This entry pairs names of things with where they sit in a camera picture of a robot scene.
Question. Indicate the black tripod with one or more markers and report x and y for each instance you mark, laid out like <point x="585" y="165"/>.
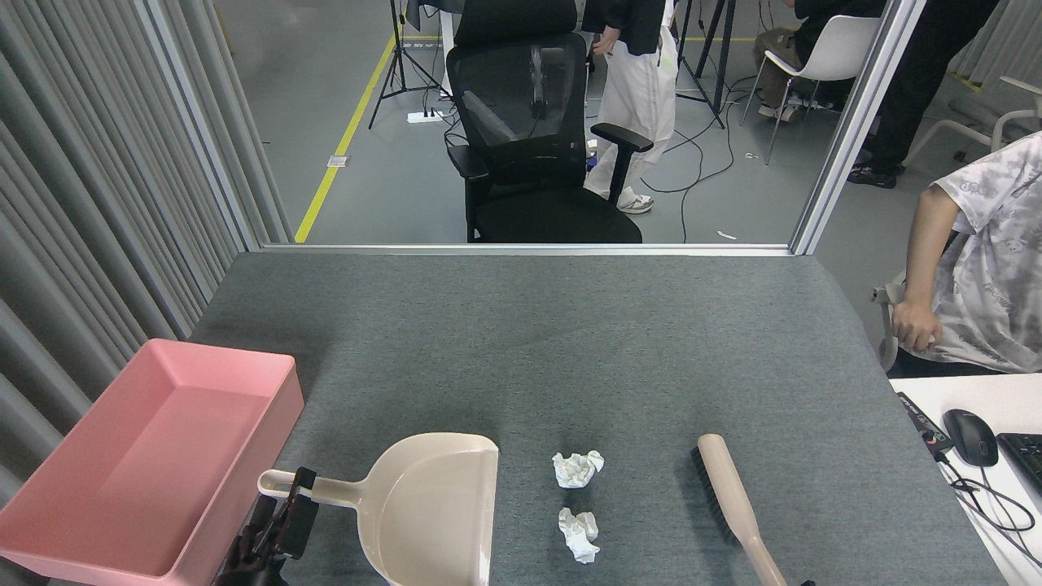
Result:
<point x="399" y="57"/>
<point x="716" y="49"/>

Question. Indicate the white power strip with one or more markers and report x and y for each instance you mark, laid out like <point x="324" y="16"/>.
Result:
<point x="425" y="117"/>

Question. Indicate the grey pleated curtain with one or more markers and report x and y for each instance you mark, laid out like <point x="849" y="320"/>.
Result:
<point x="81" y="203"/>
<point x="1017" y="32"/>

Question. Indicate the black keyboard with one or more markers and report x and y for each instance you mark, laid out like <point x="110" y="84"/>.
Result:
<point x="1027" y="456"/>

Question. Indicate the white standing desk frame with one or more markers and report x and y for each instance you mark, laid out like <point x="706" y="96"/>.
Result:
<point x="447" y="49"/>

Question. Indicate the black button remote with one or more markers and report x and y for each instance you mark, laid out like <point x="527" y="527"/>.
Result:
<point x="924" y="423"/>

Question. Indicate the pink plastic bin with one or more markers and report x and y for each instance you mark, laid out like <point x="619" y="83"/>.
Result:
<point x="122" y="472"/>

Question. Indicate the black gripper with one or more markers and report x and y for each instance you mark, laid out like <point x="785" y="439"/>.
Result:
<point x="244" y="566"/>

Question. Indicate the silver table edge rail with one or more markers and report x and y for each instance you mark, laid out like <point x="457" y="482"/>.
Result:
<point x="529" y="249"/>

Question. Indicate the black computer mouse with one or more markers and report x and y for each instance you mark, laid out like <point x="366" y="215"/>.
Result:
<point x="970" y="438"/>

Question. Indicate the seated person at desk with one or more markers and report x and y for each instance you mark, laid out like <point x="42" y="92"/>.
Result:
<point x="993" y="268"/>

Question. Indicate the silver frame post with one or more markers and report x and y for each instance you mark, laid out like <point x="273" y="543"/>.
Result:
<point x="859" y="122"/>

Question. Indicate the standing person in black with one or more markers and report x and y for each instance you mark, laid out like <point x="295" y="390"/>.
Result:
<point x="928" y="73"/>

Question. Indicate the white paper ball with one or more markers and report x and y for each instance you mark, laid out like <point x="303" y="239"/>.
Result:
<point x="580" y="533"/>
<point x="576" y="470"/>

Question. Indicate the black mesh office chair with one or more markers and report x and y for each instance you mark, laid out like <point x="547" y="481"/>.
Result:
<point x="553" y="216"/>

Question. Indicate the beige hand brush black bristles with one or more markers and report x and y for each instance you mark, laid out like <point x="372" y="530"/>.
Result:
<point x="724" y="480"/>

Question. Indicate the white chair grey seat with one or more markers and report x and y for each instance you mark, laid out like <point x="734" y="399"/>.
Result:
<point x="1022" y="83"/>

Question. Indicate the beige plastic dustpan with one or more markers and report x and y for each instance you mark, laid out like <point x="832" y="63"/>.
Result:
<point x="431" y="513"/>

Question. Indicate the white desk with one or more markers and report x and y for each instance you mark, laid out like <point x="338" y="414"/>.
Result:
<point x="920" y="488"/>

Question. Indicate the walking person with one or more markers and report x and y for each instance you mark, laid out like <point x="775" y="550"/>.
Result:
<point x="643" y="98"/>

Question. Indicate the seated person in background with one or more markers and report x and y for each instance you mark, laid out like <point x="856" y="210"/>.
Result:
<point x="822" y="24"/>

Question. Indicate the person's hand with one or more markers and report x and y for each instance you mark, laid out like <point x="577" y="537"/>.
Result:
<point x="916" y="325"/>

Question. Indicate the white plastic chair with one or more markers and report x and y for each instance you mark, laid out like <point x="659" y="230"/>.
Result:
<point x="838" y="49"/>

